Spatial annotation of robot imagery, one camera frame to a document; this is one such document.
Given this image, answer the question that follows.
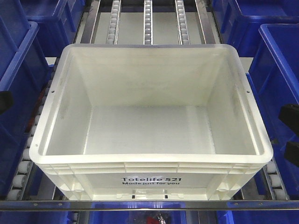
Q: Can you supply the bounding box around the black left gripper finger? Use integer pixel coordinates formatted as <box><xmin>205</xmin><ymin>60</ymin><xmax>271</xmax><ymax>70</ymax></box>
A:
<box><xmin>0</xmin><ymin>91</ymin><xmax>14</xmax><ymax>114</ymax></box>

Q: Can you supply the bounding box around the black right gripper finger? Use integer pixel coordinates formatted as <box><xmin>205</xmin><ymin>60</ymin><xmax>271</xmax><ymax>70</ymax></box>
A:
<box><xmin>284</xmin><ymin>141</ymin><xmax>299</xmax><ymax>167</ymax></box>
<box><xmin>278</xmin><ymin>104</ymin><xmax>299</xmax><ymax>134</ymax></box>

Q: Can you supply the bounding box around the white plastic tote bin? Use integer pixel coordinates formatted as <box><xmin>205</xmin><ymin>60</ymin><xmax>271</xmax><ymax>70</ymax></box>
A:
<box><xmin>29</xmin><ymin>44</ymin><xmax>273</xmax><ymax>201</ymax></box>

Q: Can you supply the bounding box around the blue bin left shelf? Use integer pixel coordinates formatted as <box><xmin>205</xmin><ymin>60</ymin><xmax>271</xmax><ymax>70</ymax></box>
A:
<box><xmin>0</xmin><ymin>9</ymin><xmax>50</xmax><ymax>197</ymax></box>

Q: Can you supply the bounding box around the blue bin shelf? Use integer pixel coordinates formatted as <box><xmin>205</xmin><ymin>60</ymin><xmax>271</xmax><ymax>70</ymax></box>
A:
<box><xmin>89</xmin><ymin>201</ymin><xmax>187</xmax><ymax>224</ymax></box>
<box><xmin>245</xmin><ymin>23</ymin><xmax>299</xmax><ymax>180</ymax></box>
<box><xmin>0</xmin><ymin>9</ymin><xmax>50</xmax><ymax>197</ymax></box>

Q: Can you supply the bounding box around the blue bin right shelf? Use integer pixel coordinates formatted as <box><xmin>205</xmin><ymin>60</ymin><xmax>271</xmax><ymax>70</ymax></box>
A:
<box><xmin>245</xmin><ymin>23</ymin><xmax>299</xmax><ymax>180</ymax></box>

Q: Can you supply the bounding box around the blue bin rear left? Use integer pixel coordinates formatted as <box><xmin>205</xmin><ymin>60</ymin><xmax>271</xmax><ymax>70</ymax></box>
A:
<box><xmin>21</xmin><ymin>0</ymin><xmax>85</xmax><ymax>57</ymax></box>

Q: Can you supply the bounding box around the blue bin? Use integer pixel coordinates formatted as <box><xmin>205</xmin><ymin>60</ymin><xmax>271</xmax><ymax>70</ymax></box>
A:
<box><xmin>21</xmin><ymin>0</ymin><xmax>85</xmax><ymax>57</ymax></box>
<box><xmin>212</xmin><ymin>0</ymin><xmax>299</xmax><ymax>57</ymax></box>

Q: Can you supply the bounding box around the blue bin rear right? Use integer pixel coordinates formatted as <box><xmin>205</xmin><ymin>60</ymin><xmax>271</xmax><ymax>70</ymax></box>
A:
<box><xmin>212</xmin><ymin>0</ymin><xmax>299</xmax><ymax>57</ymax></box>

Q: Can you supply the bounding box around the blue bin lower shelf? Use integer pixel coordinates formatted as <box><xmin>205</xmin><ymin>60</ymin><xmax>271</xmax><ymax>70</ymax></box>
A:
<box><xmin>89</xmin><ymin>201</ymin><xmax>187</xmax><ymax>224</ymax></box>

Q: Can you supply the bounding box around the right white roller track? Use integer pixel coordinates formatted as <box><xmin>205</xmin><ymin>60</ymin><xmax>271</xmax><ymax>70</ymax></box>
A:
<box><xmin>264</xmin><ymin>160</ymin><xmax>287</xmax><ymax>200</ymax></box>

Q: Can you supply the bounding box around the white roller track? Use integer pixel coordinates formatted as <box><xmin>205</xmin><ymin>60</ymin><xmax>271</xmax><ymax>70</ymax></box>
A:
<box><xmin>4</xmin><ymin>57</ymin><xmax>60</xmax><ymax>201</ymax></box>
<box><xmin>264</xmin><ymin>160</ymin><xmax>287</xmax><ymax>200</ymax></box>

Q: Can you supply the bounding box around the left white roller track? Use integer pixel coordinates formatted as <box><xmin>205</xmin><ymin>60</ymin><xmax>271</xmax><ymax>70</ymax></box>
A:
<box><xmin>4</xmin><ymin>57</ymin><xmax>60</xmax><ymax>201</ymax></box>

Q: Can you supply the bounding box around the centre-left roller track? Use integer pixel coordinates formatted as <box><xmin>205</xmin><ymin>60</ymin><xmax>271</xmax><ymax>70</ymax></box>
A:
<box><xmin>106</xmin><ymin>0</ymin><xmax>121</xmax><ymax>44</ymax></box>

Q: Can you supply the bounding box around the centre-right roller track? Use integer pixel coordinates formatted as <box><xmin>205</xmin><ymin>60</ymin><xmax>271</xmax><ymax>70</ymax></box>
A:
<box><xmin>174</xmin><ymin>0</ymin><xmax>190</xmax><ymax>45</ymax></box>

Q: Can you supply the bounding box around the centre roller track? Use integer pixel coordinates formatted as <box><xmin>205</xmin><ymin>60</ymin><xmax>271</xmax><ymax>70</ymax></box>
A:
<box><xmin>143</xmin><ymin>0</ymin><xmax>153</xmax><ymax>45</ymax></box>

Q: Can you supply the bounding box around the steel shelf front rail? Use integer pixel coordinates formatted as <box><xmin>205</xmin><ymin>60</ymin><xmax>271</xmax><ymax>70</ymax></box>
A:
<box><xmin>0</xmin><ymin>200</ymin><xmax>299</xmax><ymax>211</ymax></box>

